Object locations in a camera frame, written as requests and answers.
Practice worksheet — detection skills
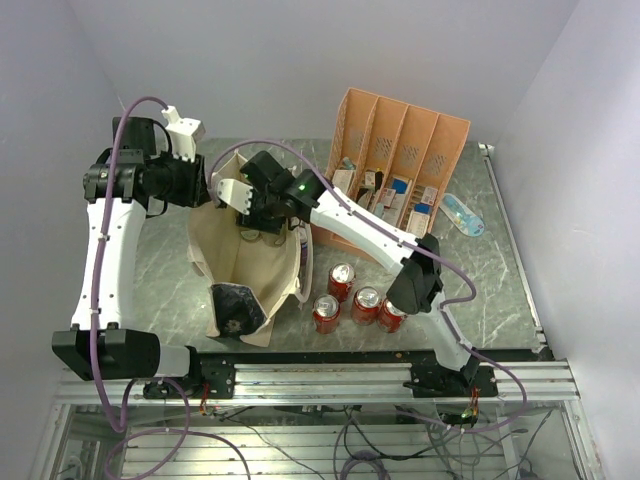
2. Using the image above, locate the white red medicine box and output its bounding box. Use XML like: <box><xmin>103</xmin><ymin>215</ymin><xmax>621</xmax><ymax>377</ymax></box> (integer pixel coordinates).
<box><xmin>332</xmin><ymin>169</ymin><xmax>355</xmax><ymax>195</ymax></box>

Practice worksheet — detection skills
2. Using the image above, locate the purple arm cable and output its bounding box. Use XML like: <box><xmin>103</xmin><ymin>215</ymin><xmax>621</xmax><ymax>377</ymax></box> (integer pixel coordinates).
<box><xmin>209</xmin><ymin>138</ymin><xmax>529</xmax><ymax>434</ymax></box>
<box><xmin>88</xmin><ymin>96</ymin><xmax>191</xmax><ymax>480</ymax></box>

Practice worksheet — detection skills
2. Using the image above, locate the red soda can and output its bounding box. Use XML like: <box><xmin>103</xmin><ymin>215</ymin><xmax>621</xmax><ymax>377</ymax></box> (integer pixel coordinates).
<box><xmin>312</xmin><ymin>294</ymin><xmax>340</xmax><ymax>334</ymax></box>
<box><xmin>327</xmin><ymin>263</ymin><xmax>356</xmax><ymax>303</ymax></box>
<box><xmin>376</xmin><ymin>299</ymin><xmax>407</xmax><ymax>333</ymax></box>
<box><xmin>350</xmin><ymin>286</ymin><xmax>382</xmax><ymax>326</ymax></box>

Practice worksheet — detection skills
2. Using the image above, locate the white box right slot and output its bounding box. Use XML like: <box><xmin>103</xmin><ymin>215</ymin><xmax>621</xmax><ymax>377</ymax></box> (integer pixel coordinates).
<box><xmin>406</xmin><ymin>210</ymin><xmax>430</xmax><ymax>238</ymax></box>

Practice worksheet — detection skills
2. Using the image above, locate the red soda can right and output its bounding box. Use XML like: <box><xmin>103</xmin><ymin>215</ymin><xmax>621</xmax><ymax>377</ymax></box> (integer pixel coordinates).
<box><xmin>376</xmin><ymin>299</ymin><xmax>407</xmax><ymax>333</ymax></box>

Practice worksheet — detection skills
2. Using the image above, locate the blue toothbrush blister pack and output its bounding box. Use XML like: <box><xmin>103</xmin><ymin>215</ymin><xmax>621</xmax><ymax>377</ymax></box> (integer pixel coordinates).
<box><xmin>440</xmin><ymin>193</ymin><xmax>485</xmax><ymax>237</ymax></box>

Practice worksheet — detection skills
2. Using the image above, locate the aluminium mounting rail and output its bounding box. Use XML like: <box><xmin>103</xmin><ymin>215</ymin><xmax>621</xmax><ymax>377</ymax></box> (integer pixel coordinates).
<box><xmin>54</xmin><ymin>362</ymin><xmax>576</xmax><ymax>407</ymax></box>

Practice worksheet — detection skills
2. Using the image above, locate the red soda can left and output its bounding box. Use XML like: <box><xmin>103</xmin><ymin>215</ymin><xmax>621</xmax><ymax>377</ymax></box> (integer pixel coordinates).
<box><xmin>312</xmin><ymin>294</ymin><xmax>340</xmax><ymax>334</ymax></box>

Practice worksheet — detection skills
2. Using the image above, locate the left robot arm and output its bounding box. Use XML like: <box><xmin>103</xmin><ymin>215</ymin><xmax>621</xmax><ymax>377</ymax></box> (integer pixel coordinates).
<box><xmin>52</xmin><ymin>109</ymin><xmax>209</xmax><ymax>397</ymax></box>

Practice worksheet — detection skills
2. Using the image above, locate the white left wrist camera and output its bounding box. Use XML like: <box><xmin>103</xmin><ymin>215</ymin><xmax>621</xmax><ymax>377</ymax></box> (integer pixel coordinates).
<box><xmin>161</xmin><ymin>105</ymin><xmax>205</xmax><ymax>163</ymax></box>

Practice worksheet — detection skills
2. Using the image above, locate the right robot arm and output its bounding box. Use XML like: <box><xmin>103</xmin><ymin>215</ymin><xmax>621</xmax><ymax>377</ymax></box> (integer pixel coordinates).
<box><xmin>216</xmin><ymin>151</ymin><xmax>479</xmax><ymax>396</ymax></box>

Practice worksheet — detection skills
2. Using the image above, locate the cream canvas tote bag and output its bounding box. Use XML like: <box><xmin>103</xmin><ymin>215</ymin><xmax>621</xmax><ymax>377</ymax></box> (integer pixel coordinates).
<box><xmin>187</xmin><ymin>149</ymin><xmax>314</xmax><ymax>348</ymax></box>

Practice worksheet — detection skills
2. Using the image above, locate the orange plastic desk organizer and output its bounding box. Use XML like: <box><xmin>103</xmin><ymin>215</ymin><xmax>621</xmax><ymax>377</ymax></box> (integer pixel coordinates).
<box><xmin>325</xmin><ymin>88</ymin><xmax>471</xmax><ymax>233</ymax></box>

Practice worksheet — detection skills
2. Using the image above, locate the clear bottle green cap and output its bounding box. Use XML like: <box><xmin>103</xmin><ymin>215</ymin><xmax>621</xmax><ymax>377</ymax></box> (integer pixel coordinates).
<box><xmin>261</xmin><ymin>232</ymin><xmax>287</xmax><ymax>248</ymax></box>

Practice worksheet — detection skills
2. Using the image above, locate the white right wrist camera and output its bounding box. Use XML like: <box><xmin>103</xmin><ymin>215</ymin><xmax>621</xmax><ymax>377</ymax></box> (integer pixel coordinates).
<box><xmin>214</xmin><ymin>178</ymin><xmax>255</xmax><ymax>215</ymax></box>

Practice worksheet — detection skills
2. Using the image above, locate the red soda can rear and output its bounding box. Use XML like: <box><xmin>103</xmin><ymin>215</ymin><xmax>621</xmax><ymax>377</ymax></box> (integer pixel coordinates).
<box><xmin>327</xmin><ymin>263</ymin><xmax>356</xmax><ymax>303</ymax></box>

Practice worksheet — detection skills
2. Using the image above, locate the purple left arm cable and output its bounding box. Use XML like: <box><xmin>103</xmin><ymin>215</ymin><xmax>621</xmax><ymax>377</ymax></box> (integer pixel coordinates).
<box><xmin>88</xmin><ymin>96</ymin><xmax>191</xmax><ymax>480</ymax></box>

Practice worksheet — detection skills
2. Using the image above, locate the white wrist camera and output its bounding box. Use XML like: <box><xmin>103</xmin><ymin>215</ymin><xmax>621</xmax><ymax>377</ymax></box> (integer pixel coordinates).
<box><xmin>161</xmin><ymin>105</ymin><xmax>205</xmax><ymax>163</ymax></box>
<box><xmin>214</xmin><ymin>178</ymin><xmax>255</xmax><ymax>215</ymax></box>

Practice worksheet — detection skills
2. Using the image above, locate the red soda can middle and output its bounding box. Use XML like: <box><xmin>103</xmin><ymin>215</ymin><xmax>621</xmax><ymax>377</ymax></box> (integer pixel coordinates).
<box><xmin>350</xmin><ymin>286</ymin><xmax>382</xmax><ymax>326</ymax></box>

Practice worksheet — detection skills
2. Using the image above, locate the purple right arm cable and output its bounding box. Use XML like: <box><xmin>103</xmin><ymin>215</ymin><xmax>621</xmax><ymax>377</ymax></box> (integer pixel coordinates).
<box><xmin>209</xmin><ymin>138</ymin><xmax>529</xmax><ymax>434</ymax></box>

